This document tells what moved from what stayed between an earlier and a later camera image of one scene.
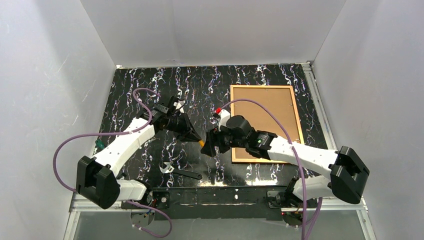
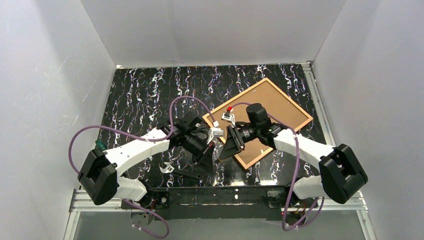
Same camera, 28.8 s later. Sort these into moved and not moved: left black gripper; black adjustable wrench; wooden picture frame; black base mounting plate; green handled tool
Moved: wooden picture frame; left black gripper
Not moved: green handled tool; black adjustable wrench; black base mounting plate
